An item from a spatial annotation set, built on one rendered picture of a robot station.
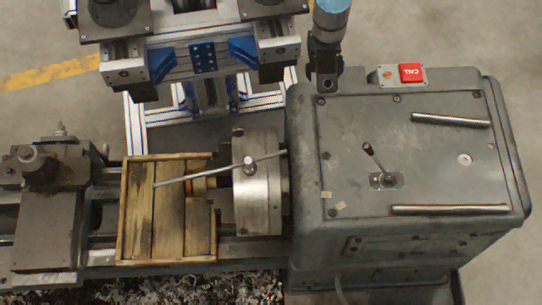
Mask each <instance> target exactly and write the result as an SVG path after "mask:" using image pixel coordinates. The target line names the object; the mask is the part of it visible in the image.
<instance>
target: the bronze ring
mask: <svg viewBox="0 0 542 305"><path fill-rule="evenodd" d="M203 170H205V166H204V168H194V169H193V170H191V169H188V170H184V174H183V176H186V175H192V174H196V173H200V171H203ZM183 187H184V194H185V197H192V196H194V197H195V198H199V197H205V198H206V199H207V190H212V189H213V190H214V189H218V177H206V176H203V177H200V178H196V179H192V180H186V181H183Z"/></svg>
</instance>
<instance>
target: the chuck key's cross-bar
mask: <svg viewBox="0 0 542 305"><path fill-rule="evenodd" d="M284 153H287V149H286V148H284V149H281V150H279V151H275V152H271V153H267V154H264V155H262V156H258V157H255V158H253V163H256V162H258V161H261V160H264V159H267V158H272V157H275V156H278V155H281V154H284ZM244 165H245V163H244V161H241V162H239V163H236V164H230V165H225V166H222V167H218V168H214V169H208V170H203V171H200V173H196V174H192V175H186V176H181V177H178V178H174V179H170V180H164V181H159V182H156V183H152V187H153V188H157V187H160V186H166V185H171V184H174V183H178V182H181V181H186V180H192V179H196V178H200V177H203V176H207V175H214V174H217V173H218V172H222V171H225V170H229V169H235V168H239V167H241V166H244Z"/></svg>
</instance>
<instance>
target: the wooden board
mask: <svg viewBox="0 0 542 305"><path fill-rule="evenodd" d="M166 154H167V156H166ZM192 154H193V155H192ZM194 154H195V155H194ZM191 155H192V156H191ZM147 157H149V158H147ZM211 157H212V152H204V153H203V154H202V152H186V153H184V152H181V153H161V154H147V155H125V156H123V168H122V180H121V193H120V211H119V233H118V242H117V253H115V263H116V264H115V266H117V267H118V268H126V267H143V266H151V265H152V266H162V265H181V264H189V263H217V214H214V210H213V205H207V199H206V198H205V197H199V198H195V197H194V196H192V197H190V198H191V199H190V198H188V197H185V194H184V187H183V181H181V182H178V183H174V184H171V185H166V186H160V187H157V188H153V189H152V183H156V182H159V181H164V180H170V179H174V178H177V177H181V176H183V174H184V170H188V169H191V170H193V169H194V168H201V167H202V168H204V166H205V164H204V161H206V160H207V159H208V160H212V159H211ZM169 160H171V161H169ZM181 160H183V161H181ZM188 160H190V162H189V161H188ZM192 160H194V161H193V162H194V163H196V162H197V163H196V164H193V162H192ZM157 161H158V163H157ZM200 161H201V162H202V163H201V162H200ZM165 162H166V163H165ZM182 162H184V163H182ZM191 162H192V163H191ZM198 162H199V164H198ZM141 163H142V164H141ZM134 164H135V165H134ZM137 164H139V165H137ZM155 164H157V169H156V165H155ZM158 164H159V165H158ZM197 164H198V165H197ZM201 164H203V165H201ZM186 165H187V166H186ZM200 165H201V167H200ZM136 166H137V169H136ZM140 166H141V167H140ZM144 166H145V168H144ZM195 166H196V167H195ZM161 167H162V168H161ZM186 167H187V168H186ZM131 169H133V170H131ZM130 170H131V172H133V173H131V172H130ZM138 170H139V171H138ZM172 170H173V172H174V173H173V172H172ZM137 173H139V174H137ZM130 174H131V175H130ZM132 175H134V176H135V177H134V176H132ZM123 177H124V178H123ZM145 181H146V182H145ZM125 182H126V183H125ZM141 182H142V183H141ZM129 183H130V185H129ZM129 186H130V187H129ZM136 186H137V187H136ZM128 188H129V189H128ZM137 188H138V189H137ZM192 198H193V199H192ZM185 199H186V201H185ZM197 200H199V201H197ZM200 200H201V201H200ZM193 201H194V202H193ZM154 203H155V207H154ZM193 204H194V205H193ZM205 204H206V205H205ZM162 205H163V206H162ZM191 205H192V206H191ZM208 207H209V208H208ZM193 209H194V210H193ZM197 209H199V210H197ZM202 210H203V211H202ZM206 210H207V211H206ZM189 211H190V213H189ZM192 211H193V212H192ZM195 211H196V212H195ZM208 211H209V212H208ZM190 214H192V215H193V216H191V215H190ZM210 214H211V215H210ZM207 215H208V216H207ZM194 216H196V217H194ZM197 216H198V217H197ZM193 218H194V219H193ZM205 221H206V222H205ZM208 221H209V222H208ZM195 222H196V223H195ZM152 223H153V226H152ZM192 224H193V227H192ZM206 224H210V225H211V226H210V225H209V226H208V227H207V225H206ZM204 225H205V227H204ZM158 226H159V227H158ZM186 226H189V227H186ZM197 226H198V227H199V228H198V227H197ZM191 227H192V229H193V230H191ZM184 228H186V230H184ZM137 229H138V230H137ZM198 229H199V230H198ZM121 230H122V231H121ZM182 230H183V231H182ZM194 230H195V231H194ZM133 231H134V232H133ZM160 231H161V232H160ZM196 231H197V233H196ZM198 231H199V233H198ZM208 231H209V232H208ZM132 232H133V233H132ZM143 232H145V233H143ZM147 232H148V233H147ZM150 232H151V234H150V235H147V234H149V233H150ZM153 232H154V234H153ZM163 232H164V233H163ZM177 232H178V233H177ZM185 232H186V233H185ZM142 233H143V234H142ZM208 233H209V234H208ZM210 233H211V234H210ZM127 234H128V236H127ZM138 234H139V235H138ZM185 234H186V237H185ZM195 234H196V235H195ZM206 236H207V238H206V239H205V237H206ZM142 237H143V239H142ZM119 238H120V239H119ZM121 238H122V239H121ZM197 238H198V239H197ZM199 238H200V239H199ZM144 239H145V241H143V240H144ZM158 239H159V240H158ZM182 239H184V240H182ZM127 240H128V241H127ZM146 240H147V241H146ZM156 240H157V241H156ZM131 241H132V242H131ZM152 241H153V243H152ZM205 241H207V242H208V243H207V242H205ZM147 243H149V245H150V246H149V245H147ZM182 243H184V246H183V244H182ZM200 243H201V244H202V245H201V246H200ZM204 243H205V244H204ZM137 244H138V245H137ZM142 244H143V245H142ZM207 244H208V245H207ZM152 245H153V248H152ZM205 245H206V246H205ZM147 246H149V247H147ZM185 246H187V247H185ZM197 246H198V248H201V249H198V251H197V250H196V248H197ZM146 247H147V248H146ZM205 247H206V248H205ZM144 248H145V249H144ZM150 249H151V250H150ZM171 249H172V250H171ZM203 249H204V250H203ZM208 249H210V252H209V250H208ZM126 250H127V251H128V252H127V251H126ZM132 250H134V252H133V253H132ZM201 250H203V251H201ZM119 251H121V252H119ZM175 251H176V252H175ZM129 252H130V253H129ZM174 252H175V253H174ZM182 252H183V253H182ZM188 252H189V253H188ZM207 252H208V253H210V254H205V253H207ZM154 253H155V255H154ZM201 253H202V254H201ZM124 254H125V255H126V257H125V255H124ZM138 254H140V256H138ZM142 254H144V255H145V256H144V257H143V256H142ZM152 254H153V255H152ZM164 254H165V255H164ZM170 254H171V255H172V256H173V257H170ZM181 254H182V256H181ZM203 254H205V255H203ZM130 255H131V257H130ZM156 255H158V256H156ZM189 255H190V256H189ZM132 256H135V257H134V260H133V258H132ZM137 256H138V257H137ZM164 256H166V257H164ZM129 257H130V258H129ZM127 258H128V259H127ZM150 261H151V262H150Z"/></svg>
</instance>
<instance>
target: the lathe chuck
mask: <svg viewBox="0 0 542 305"><path fill-rule="evenodd" d="M238 130H242V131H244V135H243V136H242V137H237V136H233V137H232V162H233V164H236V163H239V162H241V161H244V158H245V157H246V156H251V157H252V158H255V157H258V156H262V155H264V154H267V153H266V137H265V125H240V126H234V127H233V131H238ZM254 164H255V165H256V167H257V169H256V171H255V172H254V173H252V174H248V173H246V172H245V171H244V166H241V167H239V168H235V169H233V187H234V200H233V202H234V203H235V208H234V216H235V228H236V229H237V230H240V229H241V228H246V229H248V232H247V233H236V235H237V236H269V211H268V170H267V159H264V160H261V161H258V162H256V163H254Z"/></svg>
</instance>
